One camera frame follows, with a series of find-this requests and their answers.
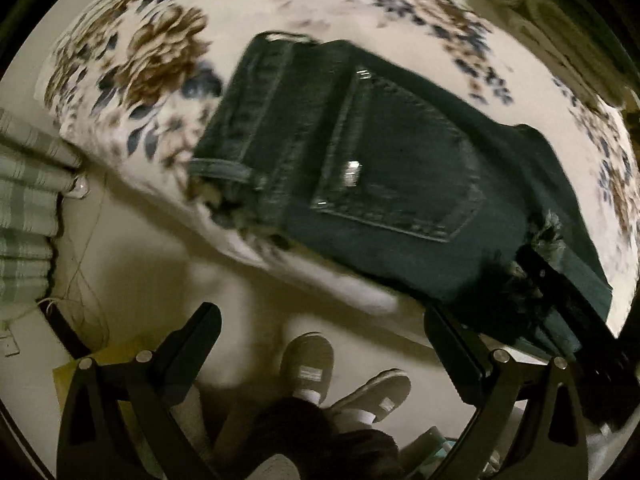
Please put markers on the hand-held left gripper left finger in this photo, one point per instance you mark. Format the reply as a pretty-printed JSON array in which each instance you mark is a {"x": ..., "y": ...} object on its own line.
[{"x": 201, "y": 339}]

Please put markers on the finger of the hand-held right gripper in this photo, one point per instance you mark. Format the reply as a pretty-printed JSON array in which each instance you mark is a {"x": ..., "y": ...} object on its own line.
[{"x": 562, "y": 295}]

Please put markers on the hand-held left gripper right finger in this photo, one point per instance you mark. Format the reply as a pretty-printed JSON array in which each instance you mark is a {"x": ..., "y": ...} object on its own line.
[{"x": 450, "y": 346}]

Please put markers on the dark denim pants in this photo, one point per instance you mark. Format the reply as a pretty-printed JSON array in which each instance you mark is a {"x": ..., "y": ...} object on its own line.
[{"x": 380, "y": 170}]

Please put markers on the person's grey shoe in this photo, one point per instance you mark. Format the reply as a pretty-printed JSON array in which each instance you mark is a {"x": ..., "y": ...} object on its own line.
[
  {"x": 372, "y": 394},
  {"x": 306, "y": 365}
]

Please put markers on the teal and white box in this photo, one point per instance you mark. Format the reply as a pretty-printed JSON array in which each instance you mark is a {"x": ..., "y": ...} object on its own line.
[{"x": 440, "y": 447}]

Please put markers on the person's dark trouser legs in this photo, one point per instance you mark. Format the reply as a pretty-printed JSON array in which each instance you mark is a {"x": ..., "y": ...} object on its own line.
[{"x": 305, "y": 440}]

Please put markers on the clear plastic curtain hook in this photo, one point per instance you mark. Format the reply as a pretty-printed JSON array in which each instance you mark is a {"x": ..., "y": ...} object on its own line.
[{"x": 80, "y": 186}]

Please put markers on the striped green curtain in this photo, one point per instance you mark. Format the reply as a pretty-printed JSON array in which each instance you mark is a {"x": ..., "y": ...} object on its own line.
[{"x": 25, "y": 200}]

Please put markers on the floral bed sheet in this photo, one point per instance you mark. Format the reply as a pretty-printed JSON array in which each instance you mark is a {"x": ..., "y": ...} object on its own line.
[{"x": 165, "y": 55}]

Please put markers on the white wall socket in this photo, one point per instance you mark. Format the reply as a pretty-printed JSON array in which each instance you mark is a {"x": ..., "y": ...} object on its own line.
[{"x": 8, "y": 344}]

